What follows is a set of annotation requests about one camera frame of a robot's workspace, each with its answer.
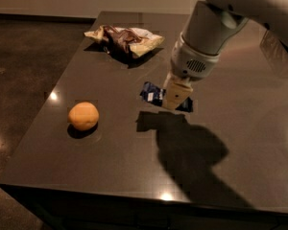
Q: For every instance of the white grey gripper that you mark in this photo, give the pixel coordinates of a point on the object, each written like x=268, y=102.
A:
x=191, y=63

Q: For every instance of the blue rxbar blueberry wrapper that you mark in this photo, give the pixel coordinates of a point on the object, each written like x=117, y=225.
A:
x=154, y=95

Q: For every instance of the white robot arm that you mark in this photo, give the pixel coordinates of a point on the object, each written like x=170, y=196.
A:
x=209, y=27

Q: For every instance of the crumpled brown chip bag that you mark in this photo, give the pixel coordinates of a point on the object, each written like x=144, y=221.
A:
x=125, y=42

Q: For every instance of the orange fruit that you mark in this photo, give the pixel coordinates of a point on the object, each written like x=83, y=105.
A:
x=83, y=116

